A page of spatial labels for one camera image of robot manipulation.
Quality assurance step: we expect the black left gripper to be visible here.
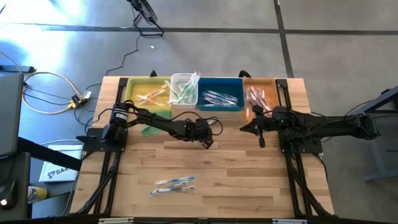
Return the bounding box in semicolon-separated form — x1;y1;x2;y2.
183;117;218;151

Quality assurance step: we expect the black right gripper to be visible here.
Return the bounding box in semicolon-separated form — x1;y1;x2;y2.
239;105;277;149

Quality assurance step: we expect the green white toothbrush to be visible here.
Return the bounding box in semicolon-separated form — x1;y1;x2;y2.
180;74;199;103
182;81;198;105
167;96;191;105
177;83;194;104
164;80;183;98
176;82;190;104
178;76;197;102
185;71;200;96

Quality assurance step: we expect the green cloth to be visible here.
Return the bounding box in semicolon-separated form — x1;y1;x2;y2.
141;110;174;138

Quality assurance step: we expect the green packaged toothbrush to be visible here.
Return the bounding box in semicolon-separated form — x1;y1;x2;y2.
139;89;170;106

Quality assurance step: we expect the orange white toothbrush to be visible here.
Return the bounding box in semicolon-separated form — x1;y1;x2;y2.
138;86;167;102
136;95;166;108

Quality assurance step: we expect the white perforated basket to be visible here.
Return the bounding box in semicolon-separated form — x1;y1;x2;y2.
169;73;199;110

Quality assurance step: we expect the orange plastic bin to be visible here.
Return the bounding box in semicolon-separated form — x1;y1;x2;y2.
242;77;282;122

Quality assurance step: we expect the blue plastic bin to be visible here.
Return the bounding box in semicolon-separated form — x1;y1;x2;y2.
197;77;246;112

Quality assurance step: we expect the yellow plastic bin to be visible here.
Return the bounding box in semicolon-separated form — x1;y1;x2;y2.
123;77;172;111

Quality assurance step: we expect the black yellow power plug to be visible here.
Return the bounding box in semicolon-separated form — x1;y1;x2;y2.
67;94;91;110

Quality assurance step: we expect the black floor fan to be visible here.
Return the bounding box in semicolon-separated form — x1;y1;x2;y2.
126;0;165;37

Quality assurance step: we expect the white printed box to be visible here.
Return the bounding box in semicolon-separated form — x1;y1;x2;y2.
39;144;85;184

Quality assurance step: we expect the black diagonal beam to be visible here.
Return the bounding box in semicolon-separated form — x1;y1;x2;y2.
17;136;83;172

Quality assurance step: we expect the yellow can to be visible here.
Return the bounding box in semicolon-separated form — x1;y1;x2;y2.
27;185;49;205

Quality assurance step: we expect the dark desk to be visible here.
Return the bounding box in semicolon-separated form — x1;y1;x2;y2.
0;151;32;222

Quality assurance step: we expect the black flat bar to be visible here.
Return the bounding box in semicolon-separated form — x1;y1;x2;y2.
0;64;36;74

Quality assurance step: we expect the black computer mouse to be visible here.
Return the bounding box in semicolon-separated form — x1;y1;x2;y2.
0;179;19;211

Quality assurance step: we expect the black table edge rail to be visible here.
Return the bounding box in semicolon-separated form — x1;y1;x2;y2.
0;214;398;224

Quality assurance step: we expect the white rail bracket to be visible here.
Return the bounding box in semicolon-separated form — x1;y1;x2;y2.
272;218;308;224
98;218;134;224

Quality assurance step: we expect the black floor cable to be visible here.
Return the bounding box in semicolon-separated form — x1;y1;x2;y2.
22;84;75;107
310;99;398;123
83;32;141;94

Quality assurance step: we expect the blue-grey metal table frame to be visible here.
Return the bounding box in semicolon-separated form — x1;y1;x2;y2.
351;85;398;184

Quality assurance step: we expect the yellow floor cable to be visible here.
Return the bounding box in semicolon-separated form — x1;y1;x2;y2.
0;51;85;115

